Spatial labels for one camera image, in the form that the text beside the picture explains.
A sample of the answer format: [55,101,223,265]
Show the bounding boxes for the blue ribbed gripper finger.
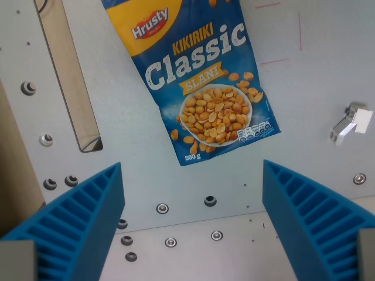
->
[0,162,127,281]
[262,159,375,281]

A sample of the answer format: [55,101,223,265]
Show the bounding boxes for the wooden side panel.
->
[0,78,46,238]

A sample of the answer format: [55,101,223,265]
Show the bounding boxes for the recessed socket bolt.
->
[38,133,54,148]

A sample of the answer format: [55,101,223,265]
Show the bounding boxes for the wooden board under slot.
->
[33,0,104,153]

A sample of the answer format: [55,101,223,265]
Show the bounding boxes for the blue Hrusty peanut bag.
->
[101,0,282,167]

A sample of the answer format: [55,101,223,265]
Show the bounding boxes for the small metal bracket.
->
[330,102,367,142]

